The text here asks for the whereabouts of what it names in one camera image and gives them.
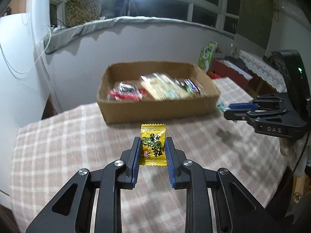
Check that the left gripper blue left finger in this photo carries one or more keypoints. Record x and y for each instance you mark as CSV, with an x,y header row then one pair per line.
x,y
135,160

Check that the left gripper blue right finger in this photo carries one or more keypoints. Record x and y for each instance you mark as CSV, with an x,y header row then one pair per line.
x,y
172,161

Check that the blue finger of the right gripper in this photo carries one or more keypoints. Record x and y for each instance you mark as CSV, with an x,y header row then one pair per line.
x,y
243,106
236,115

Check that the yellow candy packet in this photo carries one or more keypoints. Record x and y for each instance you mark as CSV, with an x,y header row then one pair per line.
x,y
152,141

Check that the teal mint candy packet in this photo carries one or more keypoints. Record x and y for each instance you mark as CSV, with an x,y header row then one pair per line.
x,y
223,107

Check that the large cracker pack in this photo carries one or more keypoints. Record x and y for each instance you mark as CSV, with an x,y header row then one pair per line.
x,y
163,87

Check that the Chinese Snickers bar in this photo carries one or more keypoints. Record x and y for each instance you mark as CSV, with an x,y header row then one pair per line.
x,y
190,87

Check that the red date cake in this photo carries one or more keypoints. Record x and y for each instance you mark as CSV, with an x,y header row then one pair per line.
x,y
124,91

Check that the white gloved hand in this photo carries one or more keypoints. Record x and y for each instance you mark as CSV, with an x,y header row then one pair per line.
x,y
291,150

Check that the white lace cloth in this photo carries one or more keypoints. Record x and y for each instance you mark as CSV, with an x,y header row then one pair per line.
x,y
263,70

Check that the red box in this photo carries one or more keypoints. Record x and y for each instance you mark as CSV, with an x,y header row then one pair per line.
x,y
225,68

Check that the cardboard box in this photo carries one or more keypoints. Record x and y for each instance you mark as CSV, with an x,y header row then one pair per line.
x,y
148,109

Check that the green gift bag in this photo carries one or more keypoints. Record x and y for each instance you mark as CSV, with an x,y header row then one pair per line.
x,y
206,54

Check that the white cabinet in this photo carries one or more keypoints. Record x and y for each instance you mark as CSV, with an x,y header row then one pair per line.
x,y
24,91

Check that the leopard print cushion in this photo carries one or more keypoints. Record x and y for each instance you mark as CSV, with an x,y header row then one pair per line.
x,y
78,12

